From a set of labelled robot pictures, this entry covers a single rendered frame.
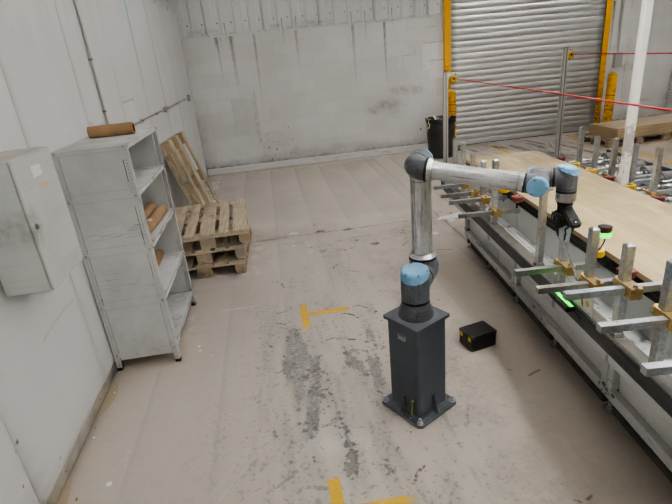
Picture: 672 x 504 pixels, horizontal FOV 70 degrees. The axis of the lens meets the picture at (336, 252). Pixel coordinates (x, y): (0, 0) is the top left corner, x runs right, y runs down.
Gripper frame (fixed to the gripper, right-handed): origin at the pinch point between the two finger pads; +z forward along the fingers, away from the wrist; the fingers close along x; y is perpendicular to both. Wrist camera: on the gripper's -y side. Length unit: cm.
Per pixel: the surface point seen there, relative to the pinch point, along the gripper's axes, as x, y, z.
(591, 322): -4.0, -24.1, 30.6
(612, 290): 0.2, -41.7, 4.5
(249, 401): 171, 34, 101
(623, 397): -31, -16, 84
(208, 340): 211, 111, 102
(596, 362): -31, 10, 80
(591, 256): -6.8, -13.0, 2.6
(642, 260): -35.3, -7.4, 10.2
